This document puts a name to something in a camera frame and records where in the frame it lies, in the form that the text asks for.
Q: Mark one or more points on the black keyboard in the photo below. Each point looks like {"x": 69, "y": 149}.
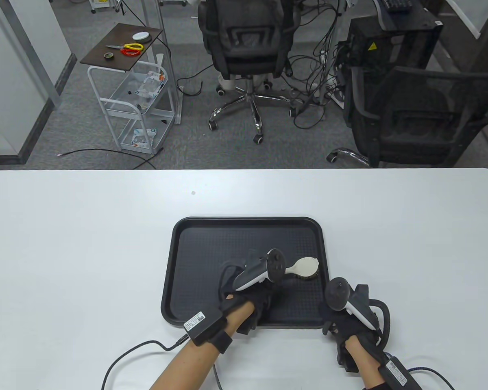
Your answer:
{"x": 396, "y": 5}

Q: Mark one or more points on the person's right forearm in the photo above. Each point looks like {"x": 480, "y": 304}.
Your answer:
{"x": 364, "y": 361}

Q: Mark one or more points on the black computer tower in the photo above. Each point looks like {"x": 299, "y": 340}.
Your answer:
{"x": 410, "y": 36}

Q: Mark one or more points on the black tape roll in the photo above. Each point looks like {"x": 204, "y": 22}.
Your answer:
{"x": 105, "y": 55}

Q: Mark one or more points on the dark brown board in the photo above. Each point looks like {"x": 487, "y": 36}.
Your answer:
{"x": 122, "y": 61}

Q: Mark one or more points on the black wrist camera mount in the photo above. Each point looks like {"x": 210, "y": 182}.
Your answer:
{"x": 347, "y": 361}

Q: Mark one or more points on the black mesh office chair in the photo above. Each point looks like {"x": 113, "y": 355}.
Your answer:
{"x": 410, "y": 122}

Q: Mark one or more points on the white metal desk leg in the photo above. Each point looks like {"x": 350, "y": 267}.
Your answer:
{"x": 168, "y": 65}

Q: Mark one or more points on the white pot brush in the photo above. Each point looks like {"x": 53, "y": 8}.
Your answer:
{"x": 305, "y": 266}

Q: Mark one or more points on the person's left hand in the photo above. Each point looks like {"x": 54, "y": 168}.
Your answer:
{"x": 264, "y": 300}

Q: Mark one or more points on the white round disc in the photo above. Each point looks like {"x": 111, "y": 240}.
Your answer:
{"x": 141, "y": 36}

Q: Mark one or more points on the black box with white label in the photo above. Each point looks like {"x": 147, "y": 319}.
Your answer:
{"x": 400, "y": 375}
{"x": 205, "y": 325}

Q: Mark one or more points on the white power strip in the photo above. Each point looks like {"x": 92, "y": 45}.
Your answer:
{"x": 329, "y": 88}

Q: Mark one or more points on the person's left forearm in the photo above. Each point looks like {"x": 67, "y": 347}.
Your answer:
{"x": 191, "y": 361}

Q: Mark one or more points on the black and white controller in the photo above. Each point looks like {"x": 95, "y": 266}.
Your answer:
{"x": 254, "y": 276}
{"x": 337, "y": 292}

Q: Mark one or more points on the person's right hand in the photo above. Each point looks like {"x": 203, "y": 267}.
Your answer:
{"x": 349, "y": 327}

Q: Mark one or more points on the black padded office chair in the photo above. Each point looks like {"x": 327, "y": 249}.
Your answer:
{"x": 248, "y": 40}

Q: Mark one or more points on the black plastic tray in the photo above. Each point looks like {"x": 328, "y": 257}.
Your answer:
{"x": 203, "y": 264}

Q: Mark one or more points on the clear plastic bag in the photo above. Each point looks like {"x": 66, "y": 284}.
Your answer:
{"x": 143, "y": 136}
{"x": 150, "y": 83}

